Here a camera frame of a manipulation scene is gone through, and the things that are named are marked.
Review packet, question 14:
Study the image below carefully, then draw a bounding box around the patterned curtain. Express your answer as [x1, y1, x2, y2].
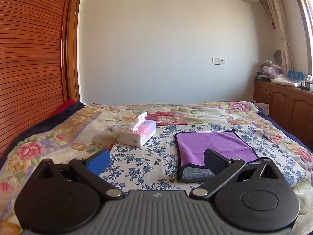
[260, 0, 294, 70]

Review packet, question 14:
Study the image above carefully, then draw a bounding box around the wooden cabinet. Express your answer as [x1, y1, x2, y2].
[253, 79, 313, 145]

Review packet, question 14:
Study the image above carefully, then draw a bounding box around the purple towel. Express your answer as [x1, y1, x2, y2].
[174, 129, 271, 183]

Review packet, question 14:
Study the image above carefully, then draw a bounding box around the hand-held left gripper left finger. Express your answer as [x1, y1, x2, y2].
[31, 148, 125, 199]

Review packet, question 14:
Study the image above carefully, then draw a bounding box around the dark blue blanket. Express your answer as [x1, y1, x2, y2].
[0, 102, 86, 167]

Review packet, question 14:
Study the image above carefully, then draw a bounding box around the clear plastic bag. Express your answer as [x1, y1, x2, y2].
[92, 125, 128, 151]

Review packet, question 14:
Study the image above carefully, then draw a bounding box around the blue floral white cloth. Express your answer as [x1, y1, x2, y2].
[98, 124, 307, 193]

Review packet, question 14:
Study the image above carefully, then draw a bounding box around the wooden door frame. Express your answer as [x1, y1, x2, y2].
[64, 0, 82, 103]

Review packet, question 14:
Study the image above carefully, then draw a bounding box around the wooden slatted headboard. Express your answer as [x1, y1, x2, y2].
[0, 0, 77, 161]

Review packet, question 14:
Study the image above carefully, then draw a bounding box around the red cloth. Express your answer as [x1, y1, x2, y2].
[50, 99, 77, 117]

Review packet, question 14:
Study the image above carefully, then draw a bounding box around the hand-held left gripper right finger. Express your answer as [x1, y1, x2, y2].
[190, 148, 281, 200]

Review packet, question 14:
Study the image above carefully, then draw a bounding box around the tissue box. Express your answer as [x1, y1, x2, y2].
[119, 112, 157, 148]

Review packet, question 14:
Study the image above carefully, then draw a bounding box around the clutter on cabinet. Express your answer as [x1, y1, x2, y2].
[255, 50, 313, 90]

